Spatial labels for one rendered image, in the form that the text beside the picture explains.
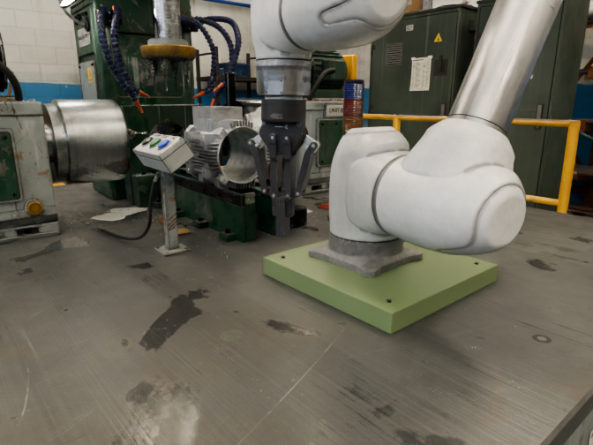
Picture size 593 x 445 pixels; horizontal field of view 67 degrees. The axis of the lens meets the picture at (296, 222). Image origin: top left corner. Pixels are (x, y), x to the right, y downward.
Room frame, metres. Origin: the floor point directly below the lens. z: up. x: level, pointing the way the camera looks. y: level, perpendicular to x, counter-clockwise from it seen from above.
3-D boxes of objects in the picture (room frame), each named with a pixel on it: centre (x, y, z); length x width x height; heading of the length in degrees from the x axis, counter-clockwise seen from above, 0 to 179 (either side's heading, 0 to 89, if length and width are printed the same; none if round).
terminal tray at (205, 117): (1.37, 0.23, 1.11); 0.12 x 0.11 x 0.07; 38
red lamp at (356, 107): (1.35, -0.16, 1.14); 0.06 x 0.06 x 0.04
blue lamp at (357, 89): (1.35, -0.16, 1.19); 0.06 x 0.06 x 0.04
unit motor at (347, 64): (1.95, -0.11, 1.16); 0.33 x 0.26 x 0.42; 128
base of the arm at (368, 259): (0.94, -0.16, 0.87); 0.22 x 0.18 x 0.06; 131
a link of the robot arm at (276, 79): (0.78, 0.02, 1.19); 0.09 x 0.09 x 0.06
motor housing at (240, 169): (1.34, 0.21, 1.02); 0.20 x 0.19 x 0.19; 38
